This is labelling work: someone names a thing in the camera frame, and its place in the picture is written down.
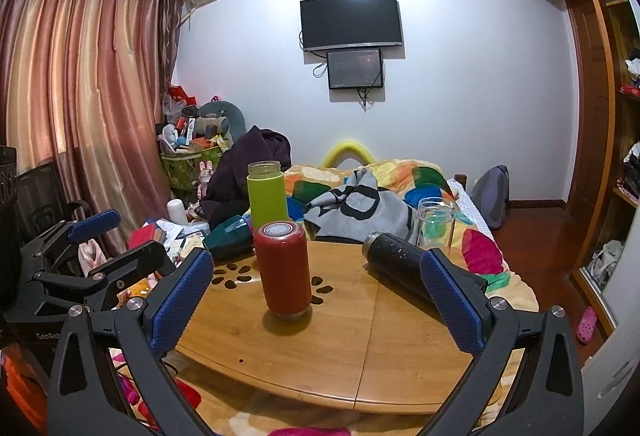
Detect pile of papers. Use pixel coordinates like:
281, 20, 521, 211
130, 216, 211, 267

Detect dark purple jacket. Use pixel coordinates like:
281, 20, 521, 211
200, 125, 292, 227

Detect pink bunny toy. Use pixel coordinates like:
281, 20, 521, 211
197, 161, 223, 197

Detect orange cloth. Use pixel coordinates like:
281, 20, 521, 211
0, 348, 53, 434

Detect clear glass cup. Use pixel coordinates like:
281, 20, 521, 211
416, 197, 457, 249

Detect red bottle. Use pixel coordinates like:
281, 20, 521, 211
253, 219, 312, 319

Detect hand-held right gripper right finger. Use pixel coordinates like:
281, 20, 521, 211
419, 247, 586, 436

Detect green bottle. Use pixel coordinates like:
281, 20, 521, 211
246, 160, 290, 232

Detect black mesh chair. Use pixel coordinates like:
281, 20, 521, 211
15, 159, 93, 262

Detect pink striped curtain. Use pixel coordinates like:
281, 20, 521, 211
0, 0, 183, 262

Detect green storage basket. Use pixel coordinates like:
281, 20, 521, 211
161, 151, 226, 191

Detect yellow foam tube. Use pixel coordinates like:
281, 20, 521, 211
321, 141, 376, 168

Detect pink slipper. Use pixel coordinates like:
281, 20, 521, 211
576, 306, 598, 344

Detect black wall television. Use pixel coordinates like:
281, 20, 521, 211
300, 0, 404, 53

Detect black thermos cup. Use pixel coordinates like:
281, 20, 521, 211
362, 231, 488, 304

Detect small black monitor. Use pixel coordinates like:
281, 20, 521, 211
326, 49, 385, 90

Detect grey black garment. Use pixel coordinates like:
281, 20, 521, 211
303, 167, 416, 242

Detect wooden wardrobe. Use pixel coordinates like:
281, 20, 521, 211
492, 0, 640, 337

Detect grey backpack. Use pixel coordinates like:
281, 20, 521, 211
470, 165, 511, 231

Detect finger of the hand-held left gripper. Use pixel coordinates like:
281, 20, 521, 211
35, 240, 177, 312
27, 209, 122, 269

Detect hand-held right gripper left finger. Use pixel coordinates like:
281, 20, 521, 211
47, 249, 216, 436

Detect red bag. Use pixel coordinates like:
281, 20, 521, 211
167, 85, 198, 108

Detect colourful patterned blanket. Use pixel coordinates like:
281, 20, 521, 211
285, 159, 541, 317

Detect round bamboo table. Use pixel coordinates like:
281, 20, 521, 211
175, 239, 541, 414

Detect grey plush pillow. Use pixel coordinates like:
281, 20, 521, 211
195, 101, 247, 142

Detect teal cup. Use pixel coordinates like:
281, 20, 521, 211
202, 215, 256, 262

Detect white shoes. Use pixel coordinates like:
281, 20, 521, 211
590, 240, 623, 287

